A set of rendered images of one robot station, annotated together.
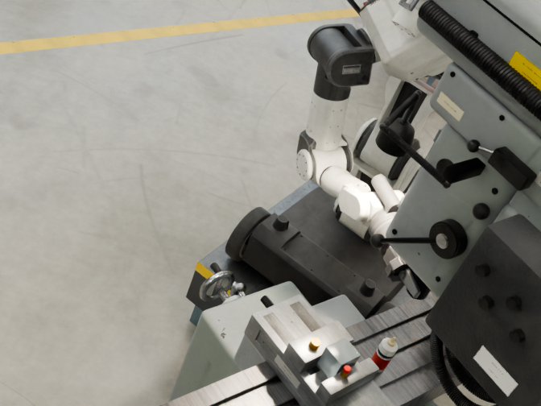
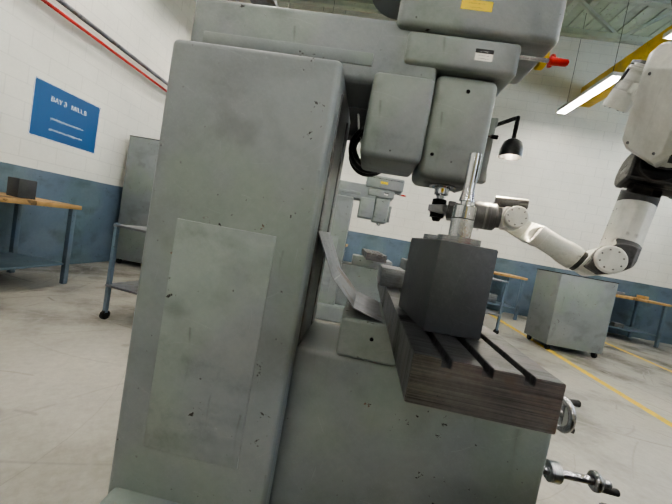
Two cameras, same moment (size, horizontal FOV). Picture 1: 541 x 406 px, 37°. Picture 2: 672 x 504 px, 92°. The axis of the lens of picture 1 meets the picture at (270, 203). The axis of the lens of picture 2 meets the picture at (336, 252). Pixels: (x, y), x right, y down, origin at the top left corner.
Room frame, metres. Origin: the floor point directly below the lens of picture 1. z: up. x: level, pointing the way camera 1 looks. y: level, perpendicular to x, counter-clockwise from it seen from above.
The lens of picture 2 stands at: (2.03, -1.25, 1.09)
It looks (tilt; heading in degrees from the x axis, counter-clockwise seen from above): 3 degrees down; 145
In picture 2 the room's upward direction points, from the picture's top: 10 degrees clockwise
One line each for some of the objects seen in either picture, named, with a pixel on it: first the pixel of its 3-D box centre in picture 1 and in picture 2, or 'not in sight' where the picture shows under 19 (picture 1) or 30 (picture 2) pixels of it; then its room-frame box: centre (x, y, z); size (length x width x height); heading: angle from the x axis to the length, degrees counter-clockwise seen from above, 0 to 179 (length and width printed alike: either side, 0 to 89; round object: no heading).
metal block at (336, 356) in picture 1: (338, 358); not in sight; (1.19, -0.26, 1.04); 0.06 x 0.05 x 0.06; 142
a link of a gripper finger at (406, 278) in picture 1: (409, 283); not in sight; (1.29, -0.33, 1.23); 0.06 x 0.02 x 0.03; 35
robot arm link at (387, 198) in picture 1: (386, 209); (505, 214); (1.48, -0.25, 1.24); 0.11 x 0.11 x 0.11; 35
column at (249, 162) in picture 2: not in sight; (242, 302); (0.91, -0.83, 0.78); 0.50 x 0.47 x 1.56; 50
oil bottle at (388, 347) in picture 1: (385, 351); not in sight; (1.32, -0.38, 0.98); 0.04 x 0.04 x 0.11
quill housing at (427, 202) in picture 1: (474, 203); (450, 138); (1.30, -0.36, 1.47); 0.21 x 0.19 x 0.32; 140
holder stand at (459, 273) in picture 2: not in sight; (441, 279); (1.56, -0.61, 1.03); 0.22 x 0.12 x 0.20; 148
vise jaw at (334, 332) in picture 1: (319, 345); not in sight; (1.22, -0.22, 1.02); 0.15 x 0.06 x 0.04; 142
